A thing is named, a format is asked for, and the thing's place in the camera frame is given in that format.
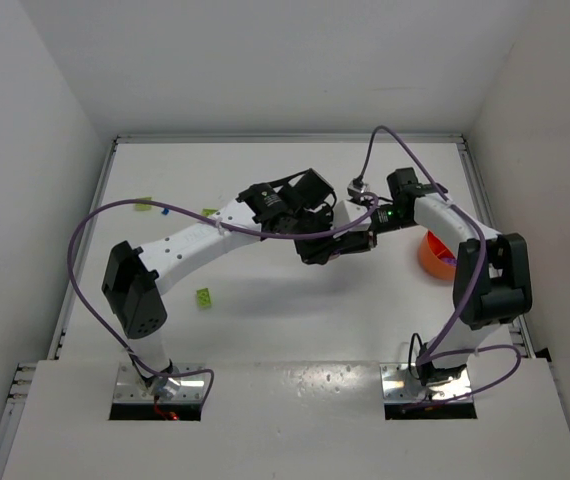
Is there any metal base plate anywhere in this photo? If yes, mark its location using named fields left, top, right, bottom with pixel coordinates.
left=112, top=363, right=210, bottom=405
left=379, top=363, right=472, bottom=405

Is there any orange divided round container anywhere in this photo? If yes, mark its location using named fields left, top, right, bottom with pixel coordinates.
left=417, top=231, right=457, bottom=282

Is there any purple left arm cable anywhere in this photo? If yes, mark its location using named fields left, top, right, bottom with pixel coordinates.
left=67, top=193, right=381, bottom=401

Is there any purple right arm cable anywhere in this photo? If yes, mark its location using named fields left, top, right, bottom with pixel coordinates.
left=359, top=124, right=523, bottom=407

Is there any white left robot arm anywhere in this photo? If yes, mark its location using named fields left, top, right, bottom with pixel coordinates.
left=102, top=169, right=336, bottom=387

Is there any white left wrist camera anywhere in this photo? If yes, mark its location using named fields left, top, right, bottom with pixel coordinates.
left=333, top=200, right=375, bottom=238

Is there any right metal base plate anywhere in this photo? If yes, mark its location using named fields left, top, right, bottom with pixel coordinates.
left=379, top=363, right=472, bottom=405

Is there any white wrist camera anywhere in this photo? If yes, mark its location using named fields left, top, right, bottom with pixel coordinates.
left=347, top=177, right=370, bottom=199
left=333, top=200, right=375, bottom=238

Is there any green lego brick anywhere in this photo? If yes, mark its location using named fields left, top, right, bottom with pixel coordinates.
left=195, top=288, right=213, bottom=309
left=133, top=197, right=153, bottom=211
left=201, top=209, right=219, bottom=217

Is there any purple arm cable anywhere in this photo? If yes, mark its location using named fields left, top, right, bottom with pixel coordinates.
left=67, top=193, right=381, bottom=401
left=359, top=124, right=523, bottom=407

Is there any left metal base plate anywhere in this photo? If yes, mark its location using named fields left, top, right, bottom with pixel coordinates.
left=112, top=363, right=210, bottom=405

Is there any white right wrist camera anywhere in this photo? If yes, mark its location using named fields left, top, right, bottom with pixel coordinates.
left=347, top=177, right=370, bottom=199

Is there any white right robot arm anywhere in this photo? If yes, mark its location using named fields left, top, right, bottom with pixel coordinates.
left=330, top=168, right=533, bottom=385

